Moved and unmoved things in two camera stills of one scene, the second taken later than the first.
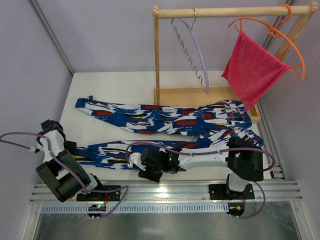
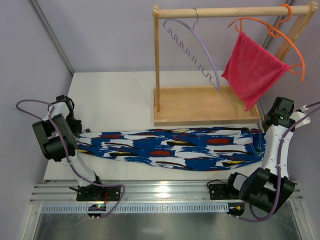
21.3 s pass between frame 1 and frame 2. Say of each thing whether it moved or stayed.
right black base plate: stayed
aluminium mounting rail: stayed
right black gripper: moved
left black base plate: stayed
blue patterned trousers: moved
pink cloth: stayed
